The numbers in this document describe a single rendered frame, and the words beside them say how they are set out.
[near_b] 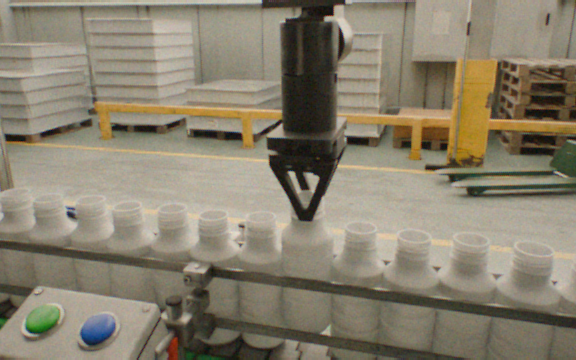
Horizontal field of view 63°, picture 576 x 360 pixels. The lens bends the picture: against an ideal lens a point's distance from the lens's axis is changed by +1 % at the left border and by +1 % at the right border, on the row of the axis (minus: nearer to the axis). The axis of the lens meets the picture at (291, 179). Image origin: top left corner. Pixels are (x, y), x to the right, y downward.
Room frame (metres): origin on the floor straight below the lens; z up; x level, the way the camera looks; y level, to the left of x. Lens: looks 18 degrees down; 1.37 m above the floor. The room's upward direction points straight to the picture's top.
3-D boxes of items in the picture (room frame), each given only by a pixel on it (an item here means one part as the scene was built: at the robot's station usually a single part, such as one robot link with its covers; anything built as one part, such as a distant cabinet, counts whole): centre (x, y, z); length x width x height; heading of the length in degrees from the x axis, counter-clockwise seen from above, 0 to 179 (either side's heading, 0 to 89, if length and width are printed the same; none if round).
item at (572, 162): (4.13, -2.10, 0.58); 1.45 x 0.54 x 1.16; 95
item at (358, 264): (0.48, -0.08, 1.08); 0.06 x 0.06 x 0.17
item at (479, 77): (4.78, -1.82, 0.55); 0.40 x 0.34 x 1.10; 75
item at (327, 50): (0.49, -0.02, 1.36); 0.07 x 0.06 x 0.07; 164
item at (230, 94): (6.65, 0.76, 0.33); 1.25 x 1.03 x 0.66; 163
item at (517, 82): (5.75, -3.15, 0.51); 1.26 x 1.08 x 1.02; 165
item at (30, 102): (6.54, 3.61, 0.42); 1.23 x 1.04 x 0.83; 167
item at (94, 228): (0.57, 0.26, 1.08); 0.06 x 0.06 x 0.17
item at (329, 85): (0.48, -0.02, 1.30); 0.10 x 0.07 x 0.07; 165
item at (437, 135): (6.05, -1.90, 0.16); 1.23 x 1.02 x 0.31; 163
